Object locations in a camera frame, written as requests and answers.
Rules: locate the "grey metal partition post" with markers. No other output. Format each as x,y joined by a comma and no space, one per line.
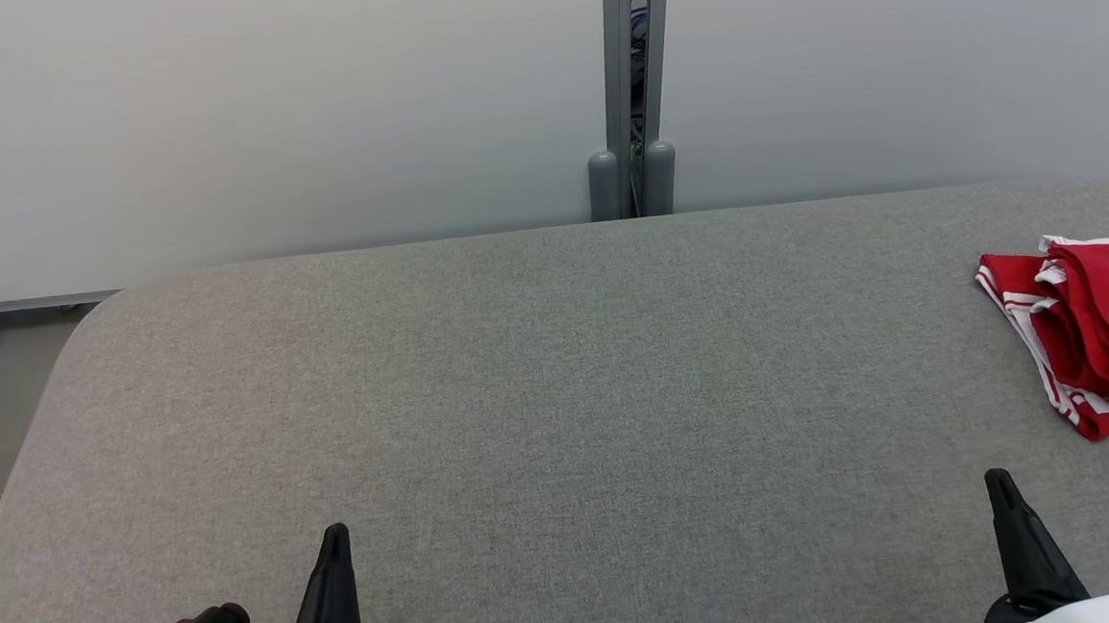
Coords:
619,76

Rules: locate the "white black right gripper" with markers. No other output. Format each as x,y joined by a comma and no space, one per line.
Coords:
1093,614

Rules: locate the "red jersey with black lettering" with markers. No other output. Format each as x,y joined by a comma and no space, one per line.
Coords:
1014,274

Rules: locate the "grey baseboard rail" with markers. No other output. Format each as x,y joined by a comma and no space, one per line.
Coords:
44,301

